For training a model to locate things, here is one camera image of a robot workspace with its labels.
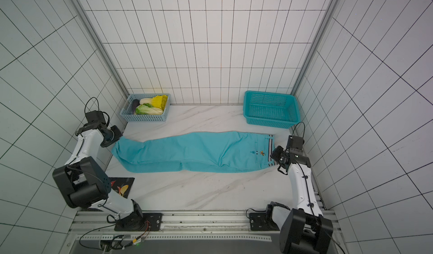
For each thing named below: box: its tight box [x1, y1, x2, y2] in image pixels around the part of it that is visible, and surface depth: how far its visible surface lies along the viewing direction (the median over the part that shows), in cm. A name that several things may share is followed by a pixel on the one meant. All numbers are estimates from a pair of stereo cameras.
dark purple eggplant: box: [131, 98, 140, 115], surface depth 119 cm
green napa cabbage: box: [134, 102, 164, 116], surface depth 109 cm
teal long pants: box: [111, 132, 278, 173], surface depth 94 cm
